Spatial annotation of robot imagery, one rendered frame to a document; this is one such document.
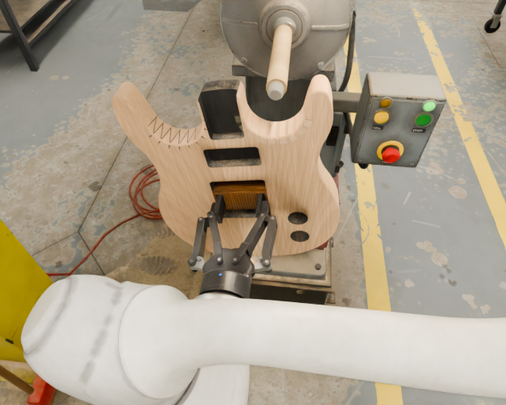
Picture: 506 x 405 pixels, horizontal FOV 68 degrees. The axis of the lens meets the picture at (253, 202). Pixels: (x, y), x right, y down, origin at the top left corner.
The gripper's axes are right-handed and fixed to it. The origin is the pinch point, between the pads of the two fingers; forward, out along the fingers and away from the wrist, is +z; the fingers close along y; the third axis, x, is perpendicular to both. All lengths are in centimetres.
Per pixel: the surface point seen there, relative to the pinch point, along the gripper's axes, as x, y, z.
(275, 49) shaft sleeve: 20.6, 7.7, 15.2
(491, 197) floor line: -123, 106, 109
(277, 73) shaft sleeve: 20.6, 8.5, 7.4
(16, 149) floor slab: -76, -176, 118
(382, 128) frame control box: -5.6, 28.2, 26.0
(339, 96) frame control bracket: -3.8, 19.1, 37.7
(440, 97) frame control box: 0.9, 39.2, 26.9
